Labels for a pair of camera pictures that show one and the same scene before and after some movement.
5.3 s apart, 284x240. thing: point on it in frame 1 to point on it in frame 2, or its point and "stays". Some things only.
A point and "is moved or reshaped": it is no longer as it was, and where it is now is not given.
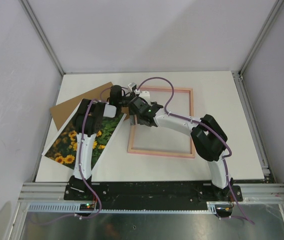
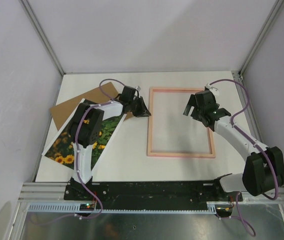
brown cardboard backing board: x=62 y=111 stays
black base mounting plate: x=150 y=192 stays
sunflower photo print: x=63 y=149 stays
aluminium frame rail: x=43 y=35 stays
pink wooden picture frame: x=192 y=155 is moved or reshaped
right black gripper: x=132 y=119 to x=193 y=102
